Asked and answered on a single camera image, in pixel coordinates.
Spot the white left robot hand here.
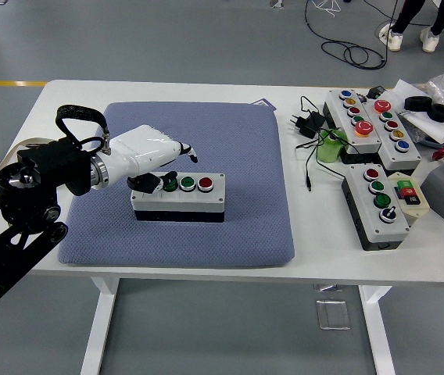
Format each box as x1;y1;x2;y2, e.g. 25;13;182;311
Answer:
106;124;199;195

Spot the grey four-button control box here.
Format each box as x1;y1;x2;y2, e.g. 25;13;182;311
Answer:
341;163;410;252
130;171;226;223

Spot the grey five-button emergency-stop box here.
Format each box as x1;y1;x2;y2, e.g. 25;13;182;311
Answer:
322;89;383;164
362;98;423;172

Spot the blue-grey padded mat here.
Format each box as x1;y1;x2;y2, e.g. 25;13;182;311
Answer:
56;102;296;270

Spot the purple-edged card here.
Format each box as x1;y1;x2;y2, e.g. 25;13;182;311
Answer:
251;97;278;113

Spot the black power adapter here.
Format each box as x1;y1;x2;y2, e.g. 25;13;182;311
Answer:
287;111;324;138

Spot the green plastic cup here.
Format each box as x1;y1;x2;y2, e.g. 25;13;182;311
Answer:
316;127;349;163

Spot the white table leg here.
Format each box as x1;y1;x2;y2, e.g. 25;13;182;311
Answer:
358;284;397;375
80;276;120;375

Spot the metal floor outlet plate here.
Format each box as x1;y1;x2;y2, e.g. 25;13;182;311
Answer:
315;298;352;331

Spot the white paper sheet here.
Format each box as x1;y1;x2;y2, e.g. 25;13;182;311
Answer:
392;79;444;142

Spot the person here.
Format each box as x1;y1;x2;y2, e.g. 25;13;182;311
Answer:
378;0;444;54

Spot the black adapter cord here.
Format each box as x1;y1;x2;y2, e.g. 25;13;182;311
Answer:
295;95;348;192

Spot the black floor cable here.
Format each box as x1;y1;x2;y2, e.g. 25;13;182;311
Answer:
303;0;444;71

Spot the cream three-key switch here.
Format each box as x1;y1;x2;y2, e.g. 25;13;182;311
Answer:
387;171;430;227

